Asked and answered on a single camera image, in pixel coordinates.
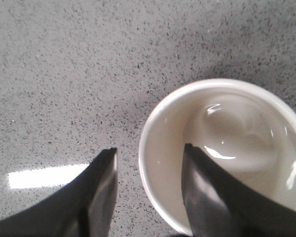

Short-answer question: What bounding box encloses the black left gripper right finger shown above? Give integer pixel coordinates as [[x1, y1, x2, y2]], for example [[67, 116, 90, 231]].
[[181, 144, 296, 237]]

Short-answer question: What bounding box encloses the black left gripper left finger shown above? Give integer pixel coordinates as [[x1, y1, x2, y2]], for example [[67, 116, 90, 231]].
[[0, 148, 117, 237]]

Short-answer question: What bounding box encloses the white smiley mug black handle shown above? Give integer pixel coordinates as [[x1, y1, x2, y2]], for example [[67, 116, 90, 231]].
[[139, 79, 296, 237]]

